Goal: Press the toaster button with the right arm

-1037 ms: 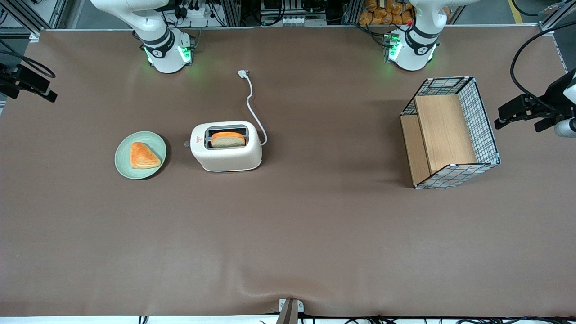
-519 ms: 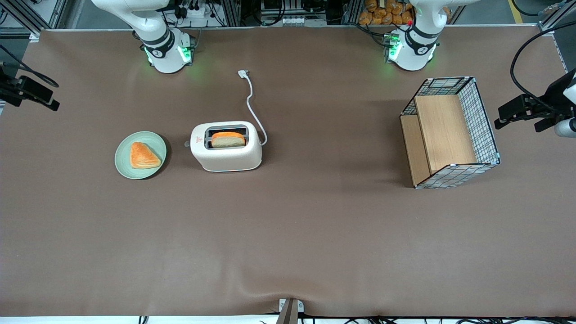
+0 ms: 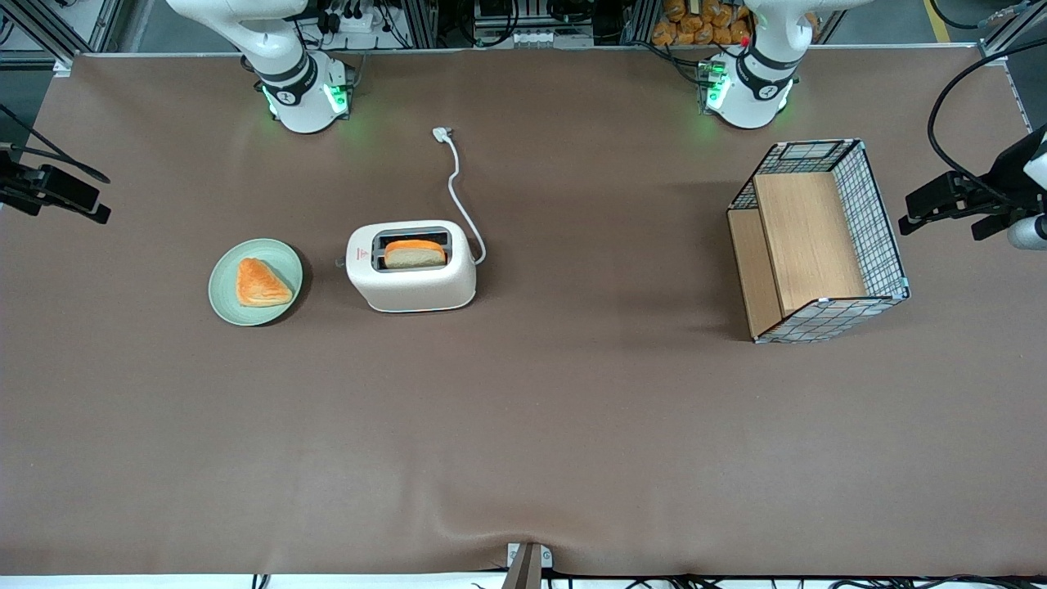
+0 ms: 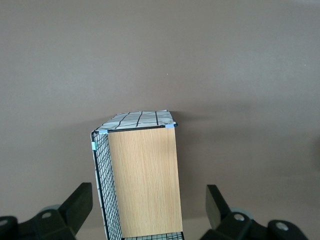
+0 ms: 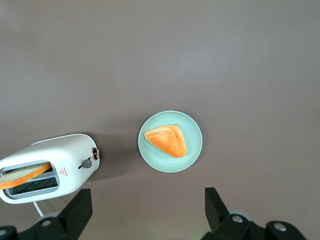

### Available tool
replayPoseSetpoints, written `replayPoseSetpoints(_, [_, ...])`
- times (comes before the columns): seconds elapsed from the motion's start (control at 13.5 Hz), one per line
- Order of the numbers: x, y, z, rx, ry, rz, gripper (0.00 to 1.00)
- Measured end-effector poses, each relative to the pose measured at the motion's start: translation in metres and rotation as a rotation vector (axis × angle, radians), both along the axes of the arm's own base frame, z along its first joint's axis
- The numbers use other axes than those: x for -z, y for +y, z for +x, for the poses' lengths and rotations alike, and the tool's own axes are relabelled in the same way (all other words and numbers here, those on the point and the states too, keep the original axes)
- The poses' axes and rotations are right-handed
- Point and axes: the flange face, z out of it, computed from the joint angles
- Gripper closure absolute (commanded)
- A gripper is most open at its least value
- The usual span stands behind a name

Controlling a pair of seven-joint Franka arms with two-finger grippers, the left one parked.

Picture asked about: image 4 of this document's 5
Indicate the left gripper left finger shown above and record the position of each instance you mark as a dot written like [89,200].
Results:
[70,215]

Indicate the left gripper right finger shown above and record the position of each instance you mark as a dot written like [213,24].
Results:
[225,225]

